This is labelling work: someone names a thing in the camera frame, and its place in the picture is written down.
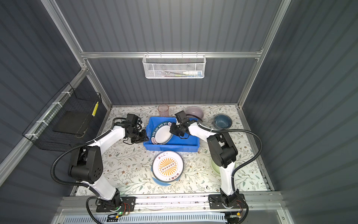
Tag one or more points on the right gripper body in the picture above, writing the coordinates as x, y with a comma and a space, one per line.
176, 129

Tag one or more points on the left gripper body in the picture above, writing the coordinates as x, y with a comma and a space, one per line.
138, 136

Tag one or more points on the green rimmed white plate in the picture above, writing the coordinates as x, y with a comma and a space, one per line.
161, 134

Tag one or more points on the orange sunburst plate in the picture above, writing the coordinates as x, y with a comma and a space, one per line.
168, 166

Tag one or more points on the blue white striped plate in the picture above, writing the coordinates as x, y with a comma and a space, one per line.
162, 183

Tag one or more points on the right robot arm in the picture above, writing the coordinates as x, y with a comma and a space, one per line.
221, 147

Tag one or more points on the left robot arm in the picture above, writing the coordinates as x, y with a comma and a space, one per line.
86, 165

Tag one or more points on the blue plastic bin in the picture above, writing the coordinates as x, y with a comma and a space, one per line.
189, 144

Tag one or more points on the pink bowl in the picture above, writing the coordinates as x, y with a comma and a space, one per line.
194, 112

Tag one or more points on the pink translucent cup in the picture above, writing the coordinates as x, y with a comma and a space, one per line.
163, 110

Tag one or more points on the yellow tag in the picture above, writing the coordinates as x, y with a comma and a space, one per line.
94, 111

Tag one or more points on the dark blue bowl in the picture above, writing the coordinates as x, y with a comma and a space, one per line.
222, 121

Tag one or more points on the light green bowl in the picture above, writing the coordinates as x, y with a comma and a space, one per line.
215, 168

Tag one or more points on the pens in white basket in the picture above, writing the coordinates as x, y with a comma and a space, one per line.
183, 74

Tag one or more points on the black pad in basket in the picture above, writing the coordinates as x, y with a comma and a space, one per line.
71, 123

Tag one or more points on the white vented strip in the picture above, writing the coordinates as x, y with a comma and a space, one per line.
164, 218

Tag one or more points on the black wire wall basket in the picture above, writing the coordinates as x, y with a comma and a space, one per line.
40, 131

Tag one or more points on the white wire mesh basket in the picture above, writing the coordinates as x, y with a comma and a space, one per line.
154, 64

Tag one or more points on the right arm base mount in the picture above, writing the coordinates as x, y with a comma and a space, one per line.
235, 201

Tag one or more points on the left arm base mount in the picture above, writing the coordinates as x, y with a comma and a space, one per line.
119, 204

